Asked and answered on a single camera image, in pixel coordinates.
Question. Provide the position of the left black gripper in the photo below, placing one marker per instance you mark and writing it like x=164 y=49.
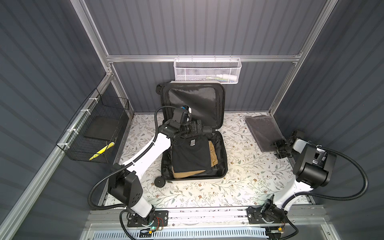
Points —
x=199 y=127

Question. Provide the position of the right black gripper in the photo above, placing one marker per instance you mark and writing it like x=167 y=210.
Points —
x=279 y=144

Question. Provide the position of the black t-shirt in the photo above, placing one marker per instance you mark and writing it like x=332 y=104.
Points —
x=191 y=154

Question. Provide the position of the grey towel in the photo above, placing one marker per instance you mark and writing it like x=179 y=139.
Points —
x=265 y=131

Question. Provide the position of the black carry-on suitcase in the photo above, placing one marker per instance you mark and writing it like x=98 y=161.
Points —
x=207 y=102

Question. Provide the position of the tan shorts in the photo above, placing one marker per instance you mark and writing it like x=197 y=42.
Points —
x=214 y=162

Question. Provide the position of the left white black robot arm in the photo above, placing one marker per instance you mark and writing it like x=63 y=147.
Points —
x=125 y=179

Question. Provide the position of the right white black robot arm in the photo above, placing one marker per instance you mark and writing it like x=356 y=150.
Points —
x=313 y=168

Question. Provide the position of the white tube in basket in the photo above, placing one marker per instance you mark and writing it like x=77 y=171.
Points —
x=225 y=78

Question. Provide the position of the yellow black striped item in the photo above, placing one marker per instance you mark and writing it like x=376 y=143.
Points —
x=102 y=151

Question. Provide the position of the black flat pad in basket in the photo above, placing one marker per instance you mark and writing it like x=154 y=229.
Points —
x=102 y=128

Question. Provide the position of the white perforated vent panel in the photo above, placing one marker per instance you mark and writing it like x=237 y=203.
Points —
x=203 y=233

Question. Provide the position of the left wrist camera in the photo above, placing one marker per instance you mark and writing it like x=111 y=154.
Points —
x=182 y=115

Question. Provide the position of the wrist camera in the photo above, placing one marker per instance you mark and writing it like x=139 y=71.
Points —
x=298 y=134
x=182 y=115

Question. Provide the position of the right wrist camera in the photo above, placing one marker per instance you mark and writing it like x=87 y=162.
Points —
x=298 y=134

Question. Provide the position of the white wire mesh basket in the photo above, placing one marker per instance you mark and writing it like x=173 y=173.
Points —
x=204 y=69

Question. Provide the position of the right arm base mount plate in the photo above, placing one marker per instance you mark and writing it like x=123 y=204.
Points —
x=259 y=215

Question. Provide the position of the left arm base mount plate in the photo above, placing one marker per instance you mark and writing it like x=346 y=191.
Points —
x=157 y=218

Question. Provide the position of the black wire mesh basket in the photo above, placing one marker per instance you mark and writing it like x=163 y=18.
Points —
x=79 y=148

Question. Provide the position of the aluminium front rail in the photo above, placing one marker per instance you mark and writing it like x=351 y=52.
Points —
x=214 y=217

